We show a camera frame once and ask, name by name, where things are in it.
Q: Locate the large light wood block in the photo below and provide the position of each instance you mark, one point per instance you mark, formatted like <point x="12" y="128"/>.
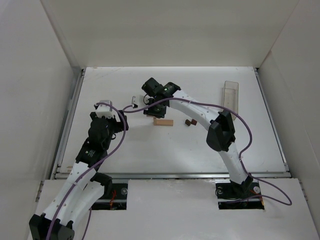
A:
<point x="163" y="122"/>

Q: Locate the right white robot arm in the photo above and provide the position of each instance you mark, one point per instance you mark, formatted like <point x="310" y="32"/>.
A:
<point x="219" y="125"/>

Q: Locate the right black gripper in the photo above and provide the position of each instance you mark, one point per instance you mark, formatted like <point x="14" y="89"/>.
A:
<point x="156" y="111"/>

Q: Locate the clear plastic box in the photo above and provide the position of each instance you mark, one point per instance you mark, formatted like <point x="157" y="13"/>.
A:
<point x="230" y="96"/>

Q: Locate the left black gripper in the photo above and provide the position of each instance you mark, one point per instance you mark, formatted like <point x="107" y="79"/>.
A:
<point x="118" y="122"/>

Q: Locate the aluminium rail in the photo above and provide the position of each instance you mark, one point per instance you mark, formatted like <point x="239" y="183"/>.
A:
<point x="265" y="175"/>
<point x="287" y="169"/>
<point x="66" y="125"/>

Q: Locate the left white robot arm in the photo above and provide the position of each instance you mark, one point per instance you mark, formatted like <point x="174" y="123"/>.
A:
<point x="84" y="185"/>

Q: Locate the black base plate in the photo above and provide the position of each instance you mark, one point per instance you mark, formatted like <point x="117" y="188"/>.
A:
<point x="114" y="200"/>
<point x="229" y="199"/>

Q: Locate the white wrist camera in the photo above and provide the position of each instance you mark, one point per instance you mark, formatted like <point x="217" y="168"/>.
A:
<point x="103" y="111"/>
<point x="134" y="102"/>

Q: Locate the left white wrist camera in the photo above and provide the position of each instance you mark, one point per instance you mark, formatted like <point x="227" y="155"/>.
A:
<point x="103" y="111"/>

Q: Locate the reddish brown small block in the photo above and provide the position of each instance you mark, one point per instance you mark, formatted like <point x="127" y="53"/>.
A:
<point x="193" y="122"/>

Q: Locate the aluminium front rail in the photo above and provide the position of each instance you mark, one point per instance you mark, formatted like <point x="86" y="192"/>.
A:
<point x="265" y="175"/>

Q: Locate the aluminium left rail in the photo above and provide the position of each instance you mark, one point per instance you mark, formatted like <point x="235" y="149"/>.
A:
<point x="66" y="125"/>

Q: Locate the aluminium right rail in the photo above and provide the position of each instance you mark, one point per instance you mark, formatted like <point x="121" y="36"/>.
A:
<point x="287" y="169"/>

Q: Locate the dark brown small block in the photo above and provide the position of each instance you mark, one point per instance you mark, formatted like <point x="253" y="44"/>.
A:
<point x="187" y="122"/>

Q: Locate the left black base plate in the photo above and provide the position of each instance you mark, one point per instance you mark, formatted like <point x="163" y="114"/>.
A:
<point x="114" y="200"/>

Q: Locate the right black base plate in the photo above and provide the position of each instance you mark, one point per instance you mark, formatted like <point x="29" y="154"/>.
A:
<point x="229" y="199"/>

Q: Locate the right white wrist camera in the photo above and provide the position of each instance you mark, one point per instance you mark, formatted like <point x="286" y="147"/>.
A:
<point x="134" y="102"/>

